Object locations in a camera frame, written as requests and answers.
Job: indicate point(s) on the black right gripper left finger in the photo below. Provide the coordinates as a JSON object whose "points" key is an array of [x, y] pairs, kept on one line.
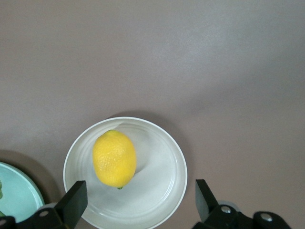
{"points": [[71, 205]]}

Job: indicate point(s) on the yellow lemon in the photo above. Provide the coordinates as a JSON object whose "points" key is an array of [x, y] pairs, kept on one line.
{"points": [[114, 158]]}

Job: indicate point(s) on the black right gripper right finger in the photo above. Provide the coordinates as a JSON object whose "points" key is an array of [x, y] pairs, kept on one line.
{"points": [[205, 202]]}

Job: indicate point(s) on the pale beige round plate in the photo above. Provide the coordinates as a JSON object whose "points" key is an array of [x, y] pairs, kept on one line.
{"points": [[155, 190]]}

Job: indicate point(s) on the pale green round plate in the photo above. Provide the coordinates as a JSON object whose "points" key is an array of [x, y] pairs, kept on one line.
{"points": [[21, 190]]}

